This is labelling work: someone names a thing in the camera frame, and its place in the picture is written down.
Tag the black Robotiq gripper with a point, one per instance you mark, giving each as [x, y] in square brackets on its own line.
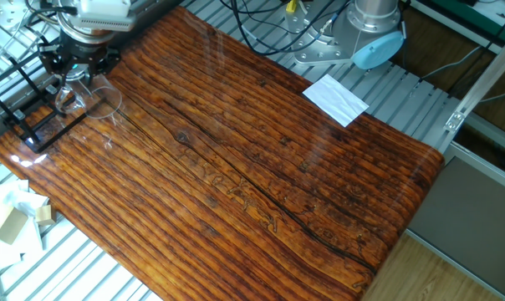
[83, 50]

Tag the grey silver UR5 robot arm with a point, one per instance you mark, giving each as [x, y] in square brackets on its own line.
[102, 16]

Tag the black metal cup rack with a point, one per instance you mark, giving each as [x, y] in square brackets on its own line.
[33, 144]

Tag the aluminium plate with holes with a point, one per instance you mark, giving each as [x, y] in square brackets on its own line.
[10, 12]

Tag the crumpled paper and box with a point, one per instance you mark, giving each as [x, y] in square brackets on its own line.
[10, 192]

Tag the small light wooden block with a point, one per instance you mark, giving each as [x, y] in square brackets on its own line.
[45, 215]

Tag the glossy wood-grain table mat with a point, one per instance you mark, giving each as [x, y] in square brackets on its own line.
[236, 188]

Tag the small yellow plastic clip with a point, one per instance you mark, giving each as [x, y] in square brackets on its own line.
[291, 5]

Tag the white paper sheet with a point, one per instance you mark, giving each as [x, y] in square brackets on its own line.
[336, 100]

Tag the grey aluminium side rail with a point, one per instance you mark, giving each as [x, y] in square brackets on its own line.
[152, 16]

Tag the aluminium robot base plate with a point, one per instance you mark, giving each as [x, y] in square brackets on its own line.
[315, 52]

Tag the aluminium frame post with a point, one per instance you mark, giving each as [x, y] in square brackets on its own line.
[482, 79]

